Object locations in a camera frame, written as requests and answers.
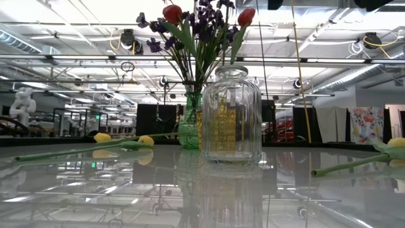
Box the red artificial tulip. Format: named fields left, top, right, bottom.
left=157, top=4, right=208, bottom=86
left=221, top=8, right=256, bottom=66

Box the amber glass vase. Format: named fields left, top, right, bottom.
left=196, top=96, right=246, bottom=153

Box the green glass vase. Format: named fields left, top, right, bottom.
left=177, top=91, right=203, bottom=149

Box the pale pink panel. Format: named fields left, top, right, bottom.
left=385, top=103, right=405, bottom=139

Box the floral printed cloth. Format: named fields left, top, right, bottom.
left=347, top=106, right=385, bottom=145

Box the black partition panel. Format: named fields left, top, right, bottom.
left=136, top=103, right=184, bottom=139
left=292, top=106, right=317, bottom=142

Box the clear ribbed glass jar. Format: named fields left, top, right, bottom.
left=201, top=65, right=263, bottom=166

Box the white hanging cloth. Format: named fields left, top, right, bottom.
left=315, top=106, right=349, bottom=143

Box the black ceiling cable reel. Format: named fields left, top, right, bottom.
left=120, top=28, right=145, bottom=55
left=363, top=31, right=382, bottom=50

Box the black hanging cable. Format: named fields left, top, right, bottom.
left=254, top=0, right=270, bottom=104

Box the yellow hanging cable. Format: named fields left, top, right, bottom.
left=290, top=0, right=313, bottom=144

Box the silver ventilation duct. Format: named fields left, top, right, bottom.
left=311, top=63, right=405, bottom=94

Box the black cable loop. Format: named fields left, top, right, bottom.
left=120, top=61, right=136, bottom=73

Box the black aluminium rig frame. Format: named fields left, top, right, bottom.
left=0, top=135, right=380, bottom=151

